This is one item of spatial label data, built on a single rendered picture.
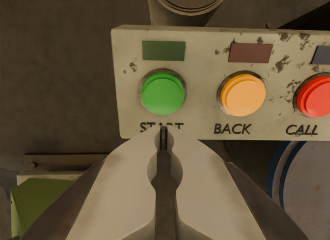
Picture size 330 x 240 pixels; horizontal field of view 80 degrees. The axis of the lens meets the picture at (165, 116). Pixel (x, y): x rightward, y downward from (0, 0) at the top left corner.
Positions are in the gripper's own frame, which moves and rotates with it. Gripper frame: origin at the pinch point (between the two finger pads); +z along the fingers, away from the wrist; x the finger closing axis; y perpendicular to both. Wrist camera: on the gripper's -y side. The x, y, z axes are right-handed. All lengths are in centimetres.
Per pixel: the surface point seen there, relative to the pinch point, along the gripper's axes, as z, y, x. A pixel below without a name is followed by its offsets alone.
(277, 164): 19.1, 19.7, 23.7
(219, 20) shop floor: 72, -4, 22
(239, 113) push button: 5.6, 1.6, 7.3
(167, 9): 18.6, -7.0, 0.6
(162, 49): 6.5, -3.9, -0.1
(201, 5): 17.9, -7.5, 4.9
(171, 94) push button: 5.6, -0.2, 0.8
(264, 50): 6.5, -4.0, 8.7
